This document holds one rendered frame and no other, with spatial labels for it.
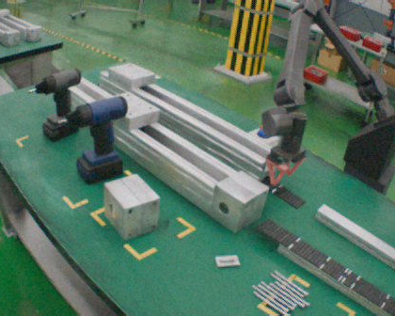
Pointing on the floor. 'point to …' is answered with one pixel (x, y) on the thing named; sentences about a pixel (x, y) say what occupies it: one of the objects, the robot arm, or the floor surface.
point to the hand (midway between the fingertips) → (281, 177)
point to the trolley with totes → (312, 75)
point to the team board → (113, 9)
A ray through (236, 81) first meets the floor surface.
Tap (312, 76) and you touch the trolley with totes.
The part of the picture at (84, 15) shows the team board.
